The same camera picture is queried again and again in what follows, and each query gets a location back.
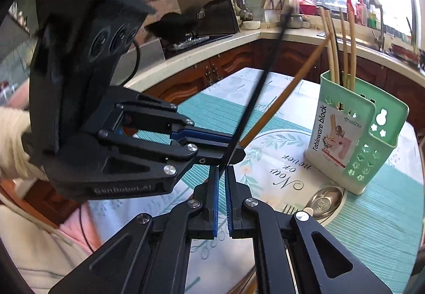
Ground red plastic basin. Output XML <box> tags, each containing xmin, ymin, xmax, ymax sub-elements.
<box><xmin>297</xmin><ymin>0</ymin><xmax>317</xmax><ymax>16</ymax></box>

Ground small steel pot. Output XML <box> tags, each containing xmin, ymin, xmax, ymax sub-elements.
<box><xmin>280</xmin><ymin>14</ymin><xmax>303</xmax><ymax>29</ymax></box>

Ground brown wooden cabinets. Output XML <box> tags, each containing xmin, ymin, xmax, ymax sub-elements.
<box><xmin>143</xmin><ymin>38</ymin><xmax>425</xmax><ymax>135</ymax></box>

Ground printed tablecloth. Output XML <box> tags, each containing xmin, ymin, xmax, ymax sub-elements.
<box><xmin>90</xmin><ymin>67</ymin><xmax>424</xmax><ymax>294</ymax></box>

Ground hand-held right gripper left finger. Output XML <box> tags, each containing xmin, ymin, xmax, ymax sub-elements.
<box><xmin>48</xmin><ymin>166</ymin><xmax>221</xmax><ymax>294</ymax></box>

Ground steel sink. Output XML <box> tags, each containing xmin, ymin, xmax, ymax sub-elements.
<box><xmin>317</xmin><ymin>29</ymin><xmax>394</xmax><ymax>51</ymax></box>

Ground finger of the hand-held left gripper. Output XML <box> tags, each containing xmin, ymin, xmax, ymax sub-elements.
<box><xmin>98</xmin><ymin>130</ymin><xmax>246</xmax><ymax>183</ymax></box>
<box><xmin>114</xmin><ymin>103</ymin><xmax>238</xmax><ymax>148</ymax></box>

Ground steel soup spoon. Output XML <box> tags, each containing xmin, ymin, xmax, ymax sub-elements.
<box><xmin>304</xmin><ymin>185</ymin><xmax>343</xmax><ymax>218</ymax></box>

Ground red plastic bottle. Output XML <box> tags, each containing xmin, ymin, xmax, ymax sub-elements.
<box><xmin>356</xmin><ymin>0</ymin><xmax>368</xmax><ymax>27</ymax></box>

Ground green utensil holder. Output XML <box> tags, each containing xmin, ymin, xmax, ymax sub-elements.
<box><xmin>305</xmin><ymin>69</ymin><xmax>410</xmax><ymax>195</ymax></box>

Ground person's clothing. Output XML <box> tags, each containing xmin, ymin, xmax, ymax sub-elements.
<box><xmin>0</xmin><ymin>181</ymin><xmax>105</xmax><ymax>293</ymax></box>

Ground red-tipped bamboo chopsticks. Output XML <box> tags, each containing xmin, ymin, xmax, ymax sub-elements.
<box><xmin>319</xmin><ymin>8</ymin><xmax>337</xmax><ymax>84</ymax></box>

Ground brown wooden chopstick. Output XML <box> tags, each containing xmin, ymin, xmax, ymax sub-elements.
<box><xmin>239</xmin><ymin>36</ymin><xmax>331</xmax><ymax>148</ymax></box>

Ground black chopstick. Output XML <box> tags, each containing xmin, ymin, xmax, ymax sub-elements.
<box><xmin>219</xmin><ymin>5</ymin><xmax>298</xmax><ymax>178</ymax></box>

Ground black gas stove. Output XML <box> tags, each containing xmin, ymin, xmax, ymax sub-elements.
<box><xmin>163</xmin><ymin>33</ymin><xmax>233</xmax><ymax>54</ymax></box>

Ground steel faucet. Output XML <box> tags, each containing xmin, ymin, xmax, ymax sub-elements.
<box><xmin>366</xmin><ymin>0</ymin><xmax>388</xmax><ymax>52</ymax></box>

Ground white countertop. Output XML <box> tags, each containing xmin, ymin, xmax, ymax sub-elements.
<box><xmin>124</xmin><ymin>29</ymin><xmax>425</xmax><ymax>89</ymax></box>

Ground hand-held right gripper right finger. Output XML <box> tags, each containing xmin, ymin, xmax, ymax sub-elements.
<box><xmin>225</xmin><ymin>168</ymin><xmax>392</xmax><ymax>294</ymax></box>

